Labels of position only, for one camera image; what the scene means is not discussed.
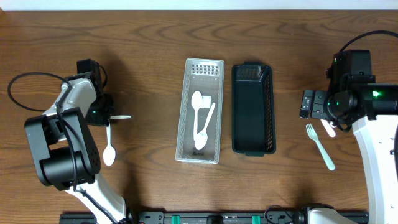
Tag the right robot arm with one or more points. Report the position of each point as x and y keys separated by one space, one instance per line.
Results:
x=370 y=112

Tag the white spoon horizontal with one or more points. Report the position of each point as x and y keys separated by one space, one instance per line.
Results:
x=120 y=117

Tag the pale pink plastic spoon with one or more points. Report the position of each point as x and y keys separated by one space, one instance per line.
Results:
x=329 y=129

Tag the white spoon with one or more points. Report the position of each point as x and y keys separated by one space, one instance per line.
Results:
x=202 y=136
x=196 y=103

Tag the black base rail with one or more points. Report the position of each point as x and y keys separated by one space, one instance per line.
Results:
x=274 y=214

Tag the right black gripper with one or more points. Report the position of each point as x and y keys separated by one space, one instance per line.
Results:
x=318 y=110

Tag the black mesh plastic basket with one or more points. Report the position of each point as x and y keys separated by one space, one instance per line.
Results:
x=253 y=117

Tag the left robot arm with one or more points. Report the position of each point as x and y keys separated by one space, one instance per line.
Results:
x=64 y=152

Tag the pale green plastic fork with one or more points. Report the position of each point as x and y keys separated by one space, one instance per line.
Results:
x=313 y=136

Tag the white spoon vertical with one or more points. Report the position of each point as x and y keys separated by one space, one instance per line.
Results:
x=109 y=153

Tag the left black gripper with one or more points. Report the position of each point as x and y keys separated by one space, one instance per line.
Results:
x=104 y=119

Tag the clear mesh plastic basket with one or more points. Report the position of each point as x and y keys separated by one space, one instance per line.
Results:
x=207 y=77

